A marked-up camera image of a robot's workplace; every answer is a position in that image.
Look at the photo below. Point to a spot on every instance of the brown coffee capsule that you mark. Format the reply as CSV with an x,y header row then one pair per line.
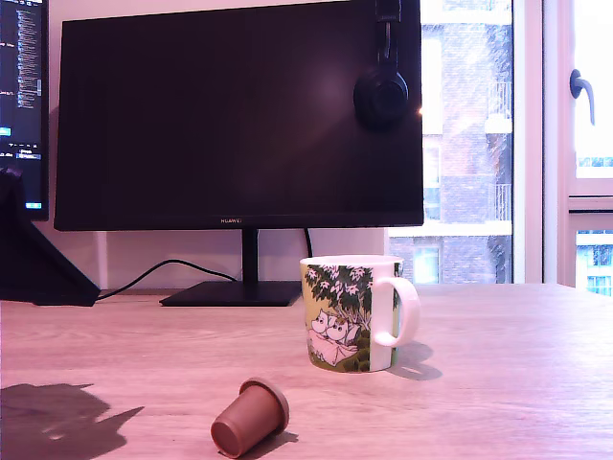
x,y
249,419

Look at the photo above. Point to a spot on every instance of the monitor showing dark text windows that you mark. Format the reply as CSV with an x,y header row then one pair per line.
x,y
24,96

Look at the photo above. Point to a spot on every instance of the large black Huawei monitor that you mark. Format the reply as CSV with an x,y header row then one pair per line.
x,y
191,120

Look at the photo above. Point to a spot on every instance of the white mug with cartoon print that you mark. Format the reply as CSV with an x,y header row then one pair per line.
x,y
335,311

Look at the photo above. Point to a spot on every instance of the black over-ear headphones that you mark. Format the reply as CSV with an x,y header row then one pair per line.
x,y
381,96

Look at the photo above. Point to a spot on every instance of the white window frame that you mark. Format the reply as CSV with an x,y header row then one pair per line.
x,y
555,144

